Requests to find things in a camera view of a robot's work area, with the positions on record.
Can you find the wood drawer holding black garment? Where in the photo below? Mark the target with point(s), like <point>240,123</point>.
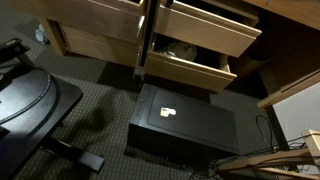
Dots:
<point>90,16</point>

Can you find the wood drawer holding colourful clothes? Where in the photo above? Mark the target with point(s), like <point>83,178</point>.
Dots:
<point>203,33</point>

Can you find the black round disc plate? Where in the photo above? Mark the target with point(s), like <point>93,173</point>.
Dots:
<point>23,96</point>

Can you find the wooden desk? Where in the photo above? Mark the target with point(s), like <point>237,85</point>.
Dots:
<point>293,13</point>

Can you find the black platform foot bar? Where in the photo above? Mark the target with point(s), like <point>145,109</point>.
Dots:
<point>76,155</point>

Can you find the wooden easel stand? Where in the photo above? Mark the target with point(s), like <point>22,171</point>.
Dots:
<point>263,160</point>

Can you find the black computer tower case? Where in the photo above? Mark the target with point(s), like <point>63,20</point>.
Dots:
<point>196,126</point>

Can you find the plain closed wood drawer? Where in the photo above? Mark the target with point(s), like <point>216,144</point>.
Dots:
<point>103,48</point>

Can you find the white orange sticker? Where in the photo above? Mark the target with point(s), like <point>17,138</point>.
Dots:
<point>167,111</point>

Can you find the wood drawer holding grey cloth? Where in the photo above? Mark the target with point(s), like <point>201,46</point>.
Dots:
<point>186,71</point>

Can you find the black equipment bracket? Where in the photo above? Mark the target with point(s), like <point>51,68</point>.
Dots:
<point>11,48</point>

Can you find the grey crumpled cloth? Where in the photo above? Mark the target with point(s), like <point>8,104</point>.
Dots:
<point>181,50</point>

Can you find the white crumpled plastic bag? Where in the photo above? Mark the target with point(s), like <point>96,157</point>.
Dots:
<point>40,35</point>

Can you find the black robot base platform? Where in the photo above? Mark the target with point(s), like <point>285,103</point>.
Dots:
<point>50,110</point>

